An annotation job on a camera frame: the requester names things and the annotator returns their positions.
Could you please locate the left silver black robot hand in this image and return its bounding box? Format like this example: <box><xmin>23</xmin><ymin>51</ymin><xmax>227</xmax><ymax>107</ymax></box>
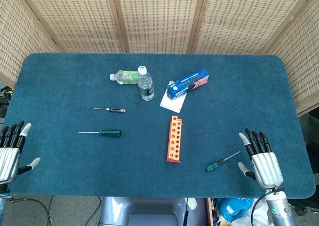
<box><xmin>0</xmin><ymin>120</ymin><xmax>41</xmax><ymax>186</ymax></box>

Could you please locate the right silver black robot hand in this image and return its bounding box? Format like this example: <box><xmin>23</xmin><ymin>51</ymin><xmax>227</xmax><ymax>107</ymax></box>
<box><xmin>238</xmin><ymin>128</ymin><xmax>285</xmax><ymax>188</ymax></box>

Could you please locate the green black striped screwdriver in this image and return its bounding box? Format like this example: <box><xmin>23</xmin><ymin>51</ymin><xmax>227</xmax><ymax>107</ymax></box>
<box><xmin>205</xmin><ymin>151</ymin><xmax>242</xmax><ymax>172</ymax></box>

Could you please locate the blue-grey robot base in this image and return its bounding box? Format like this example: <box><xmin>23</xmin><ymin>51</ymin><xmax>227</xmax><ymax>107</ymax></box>
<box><xmin>99</xmin><ymin>197</ymin><xmax>207</xmax><ymax>226</ymax></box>

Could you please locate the orange tool holder rack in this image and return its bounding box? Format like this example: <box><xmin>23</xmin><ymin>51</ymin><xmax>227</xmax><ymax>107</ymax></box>
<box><xmin>165</xmin><ymin>115</ymin><xmax>184</xmax><ymax>164</ymax></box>

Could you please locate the black metal precision screwdriver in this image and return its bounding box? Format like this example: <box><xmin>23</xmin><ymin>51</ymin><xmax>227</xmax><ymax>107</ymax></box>
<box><xmin>90</xmin><ymin>107</ymin><xmax>126</xmax><ymax>113</ymax></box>

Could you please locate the white plastic bag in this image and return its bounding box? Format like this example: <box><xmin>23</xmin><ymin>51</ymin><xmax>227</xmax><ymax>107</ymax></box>
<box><xmin>249</xmin><ymin>198</ymin><xmax>270</xmax><ymax>226</ymax></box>

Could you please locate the black equipment with yellow part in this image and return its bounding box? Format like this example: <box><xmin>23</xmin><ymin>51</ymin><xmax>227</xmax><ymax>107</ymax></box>
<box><xmin>0</xmin><ymin>85</ymin><xmax>13</xmax><ymax>118</ymax></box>

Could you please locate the blue table mat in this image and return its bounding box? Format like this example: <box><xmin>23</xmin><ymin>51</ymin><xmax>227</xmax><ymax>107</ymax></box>
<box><xmin>1</xmin><ymin>52</ymin><xmax>316</xmax><ymax>200</ymax></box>

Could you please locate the red-brown crate edge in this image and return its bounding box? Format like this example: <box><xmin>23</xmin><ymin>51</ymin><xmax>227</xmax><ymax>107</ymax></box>
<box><xmin>205</xmin><ymin>198</ymin><xmax>214</xmax><ymax>226</ymax></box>

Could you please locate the white round plate on base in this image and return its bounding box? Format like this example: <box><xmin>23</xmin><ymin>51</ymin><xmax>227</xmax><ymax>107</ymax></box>
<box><xmin>187</xmin><ymin>197</ymin><xmax>198</xmax><ymax>211</ymax></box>

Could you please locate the white flat box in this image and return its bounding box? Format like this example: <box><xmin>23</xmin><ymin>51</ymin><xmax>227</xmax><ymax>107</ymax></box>
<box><xmin>159</xmin><ymin>80</ymin><xmax>187</xmax><ymax>113</ymax></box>

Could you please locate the blue cookie box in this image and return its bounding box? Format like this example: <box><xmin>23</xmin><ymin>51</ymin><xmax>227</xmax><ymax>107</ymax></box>
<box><xmin>166</xmin><ymin>69</ymin><xmax>209</xmax><ymax>99</ymax></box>

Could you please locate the clear bottle light green label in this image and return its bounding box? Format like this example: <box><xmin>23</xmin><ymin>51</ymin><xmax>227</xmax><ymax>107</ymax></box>
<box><xmin>109</xmin><ymin>70</ymin><xmax>140</xmax><ymax>85</ymax></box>

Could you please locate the clear bottle dark green label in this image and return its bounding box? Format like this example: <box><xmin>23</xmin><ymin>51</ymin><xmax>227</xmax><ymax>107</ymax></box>
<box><xmin>138</xmin><ymin>65</ymin><xmax>155</xmax><ymax>102</ymax></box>

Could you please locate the bamboo folding screen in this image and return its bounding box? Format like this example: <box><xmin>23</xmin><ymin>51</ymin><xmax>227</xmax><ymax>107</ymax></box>
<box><xmin>0</xmin><ymin>0</ymin><xmax>319</xmax><ymax>117</ymax></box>

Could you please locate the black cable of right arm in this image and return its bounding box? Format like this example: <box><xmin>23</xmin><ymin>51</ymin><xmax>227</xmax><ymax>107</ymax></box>
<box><xmin>250</xmin><ymin>188</ymin><xmax>278</xmax><ymax>226</ymax></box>

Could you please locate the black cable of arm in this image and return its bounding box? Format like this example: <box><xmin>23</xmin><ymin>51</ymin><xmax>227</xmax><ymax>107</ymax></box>
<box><xmin>250</xmin><ymin>188</ymin><xmax>278</xmax><ymax>226</ymax></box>
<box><xmin>8</xmin><ymin>197</ymin><xmax>53</xmax><ymax>226</ymax></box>

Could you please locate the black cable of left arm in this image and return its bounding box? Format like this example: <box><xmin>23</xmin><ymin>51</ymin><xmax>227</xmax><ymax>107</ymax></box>
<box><xmin>8</xmin><ymin>197</ymin><xmax>53</xmax><ymax>226</ymax></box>

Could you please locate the black strap on base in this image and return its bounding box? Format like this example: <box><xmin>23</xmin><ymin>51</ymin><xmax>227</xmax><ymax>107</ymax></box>
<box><xmin>183</xmin><ymin>198</ymin><xmax>189</xmax><ymax>226</ymax></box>

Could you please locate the teal black handled screwdriver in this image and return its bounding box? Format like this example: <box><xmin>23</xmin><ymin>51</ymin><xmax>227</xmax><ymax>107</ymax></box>
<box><xmin>78</xmin><ymin>129</ymin><xmax>122</xmax><ymax>138</ymax></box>

